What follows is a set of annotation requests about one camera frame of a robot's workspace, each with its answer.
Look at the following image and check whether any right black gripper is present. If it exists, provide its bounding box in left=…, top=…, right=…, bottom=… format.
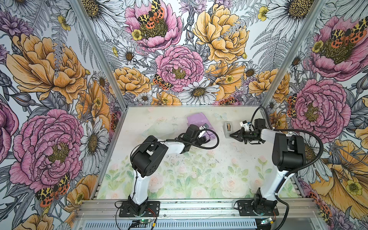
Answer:
left=229, top=126, right=265, bottom=144

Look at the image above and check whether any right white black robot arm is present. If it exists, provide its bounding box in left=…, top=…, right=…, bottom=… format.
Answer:
left=230, top=118, right=307, bottom=216

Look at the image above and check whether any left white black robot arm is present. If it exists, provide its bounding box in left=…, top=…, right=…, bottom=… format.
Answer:
left=117, top=123, right=213, bottom=218

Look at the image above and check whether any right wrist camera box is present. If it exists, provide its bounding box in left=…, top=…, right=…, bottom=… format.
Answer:
left=240, top=120, right=253, bottom=129

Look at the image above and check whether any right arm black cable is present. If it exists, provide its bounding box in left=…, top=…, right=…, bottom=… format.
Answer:
left=251, top=105, right=326, bottom=230

